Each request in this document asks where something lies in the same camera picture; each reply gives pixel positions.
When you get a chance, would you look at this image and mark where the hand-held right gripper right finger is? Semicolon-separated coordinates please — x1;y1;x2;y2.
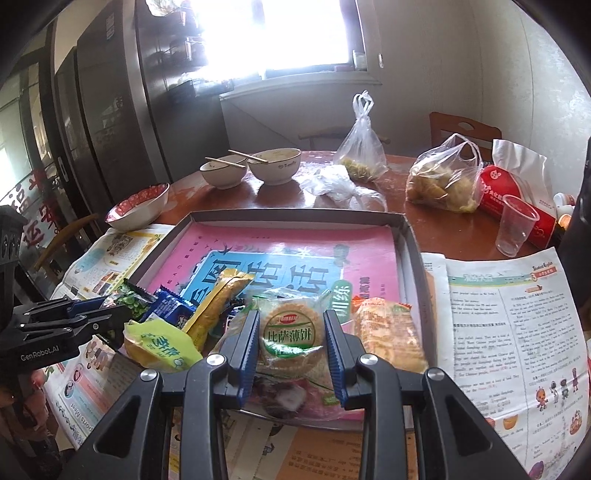
323;309;532;480

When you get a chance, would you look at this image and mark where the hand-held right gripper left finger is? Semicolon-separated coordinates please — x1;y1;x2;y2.
58;309;262;480

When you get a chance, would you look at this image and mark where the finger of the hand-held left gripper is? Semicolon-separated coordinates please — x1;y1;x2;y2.
18;307;134;343
11;295;114;321

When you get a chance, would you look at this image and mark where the dark green pea packet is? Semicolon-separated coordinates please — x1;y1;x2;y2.
104;279;158;321

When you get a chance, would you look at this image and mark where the clear round cracker packet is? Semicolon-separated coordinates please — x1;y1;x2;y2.
231;288;352;407

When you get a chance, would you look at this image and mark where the yellow-green snack packet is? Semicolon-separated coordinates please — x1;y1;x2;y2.
122;318;204;374

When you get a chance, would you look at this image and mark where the gold wafer packet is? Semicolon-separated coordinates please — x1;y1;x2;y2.
184;269;256;352

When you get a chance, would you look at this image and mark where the orange rice cracker packet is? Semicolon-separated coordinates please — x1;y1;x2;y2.
350;296;429;374

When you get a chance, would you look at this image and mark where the blue cookie packet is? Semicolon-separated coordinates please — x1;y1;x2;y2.
139;287;197;330

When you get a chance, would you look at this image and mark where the dark brown cake packet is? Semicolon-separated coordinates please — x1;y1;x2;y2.
259;376;308;418

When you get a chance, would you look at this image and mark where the dark shallow cardboard box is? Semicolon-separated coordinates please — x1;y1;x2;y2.
122;210;438;423

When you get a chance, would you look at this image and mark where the plastic bag of fried snacks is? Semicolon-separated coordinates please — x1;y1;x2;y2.
405;133;485;214

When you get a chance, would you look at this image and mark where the person's left hand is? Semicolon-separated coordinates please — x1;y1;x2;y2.
14;369;54;416

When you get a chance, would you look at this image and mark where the colourful newspaper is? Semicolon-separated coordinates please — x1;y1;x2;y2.
41;224;370;480

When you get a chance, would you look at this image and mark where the curved wooden chair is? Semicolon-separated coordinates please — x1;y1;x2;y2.
31;213;101;275

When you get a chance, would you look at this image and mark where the red patterned bowl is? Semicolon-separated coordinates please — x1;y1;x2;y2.
105;183;171;232

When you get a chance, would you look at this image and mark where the pink printed book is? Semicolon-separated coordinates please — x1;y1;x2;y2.
148;222;402;416

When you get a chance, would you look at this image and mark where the white text newspaper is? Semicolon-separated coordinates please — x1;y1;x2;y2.
420;247;591;480

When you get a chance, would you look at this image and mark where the crumpled translucent plastic bag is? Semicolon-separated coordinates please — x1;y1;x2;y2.
299;164;389;213

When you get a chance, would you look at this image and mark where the small beige bowl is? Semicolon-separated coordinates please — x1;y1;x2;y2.
199;154;249;190

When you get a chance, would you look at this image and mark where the large beige bowl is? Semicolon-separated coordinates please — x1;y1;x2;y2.
247;148;302;186

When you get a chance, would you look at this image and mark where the dark steel refrigerator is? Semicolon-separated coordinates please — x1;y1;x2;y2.
55;0;232;222

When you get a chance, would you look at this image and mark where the tied clear plastic bag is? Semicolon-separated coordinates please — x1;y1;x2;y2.
333;91;389;182

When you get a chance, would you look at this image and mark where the clear plastic cup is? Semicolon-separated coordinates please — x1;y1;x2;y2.
495;194;541;258

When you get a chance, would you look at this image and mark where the red tissue pack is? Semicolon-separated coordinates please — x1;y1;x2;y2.
478;138;561;250

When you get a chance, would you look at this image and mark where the small white drink bottle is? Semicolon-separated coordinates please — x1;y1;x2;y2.
553;191;577;227

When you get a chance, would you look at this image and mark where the black thermos flask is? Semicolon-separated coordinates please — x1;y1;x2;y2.
556;136;591;264

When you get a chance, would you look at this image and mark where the bright window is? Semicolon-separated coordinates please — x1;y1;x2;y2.
194;0;384;86

